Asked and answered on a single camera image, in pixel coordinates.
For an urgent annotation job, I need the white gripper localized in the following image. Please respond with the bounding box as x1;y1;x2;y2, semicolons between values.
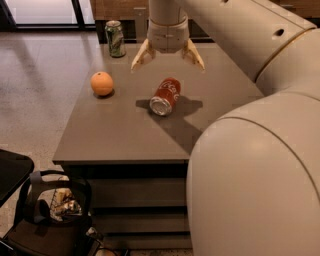
131;19;205;70

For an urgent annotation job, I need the red coke can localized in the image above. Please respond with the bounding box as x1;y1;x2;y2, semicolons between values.
149;77;181;116

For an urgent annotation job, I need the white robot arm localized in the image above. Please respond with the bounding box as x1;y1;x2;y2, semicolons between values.
133;0;320;256

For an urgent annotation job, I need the green soda can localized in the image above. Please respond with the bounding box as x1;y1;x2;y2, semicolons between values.
105;20;126;58

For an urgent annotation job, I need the orange fruit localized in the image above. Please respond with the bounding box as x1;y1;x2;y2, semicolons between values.
90;72;114;96

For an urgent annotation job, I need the grey drawer cabinet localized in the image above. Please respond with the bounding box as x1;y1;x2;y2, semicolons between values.
53;43;262;249

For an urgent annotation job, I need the left metal bracket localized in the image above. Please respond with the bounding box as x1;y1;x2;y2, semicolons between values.
134;7;148;43

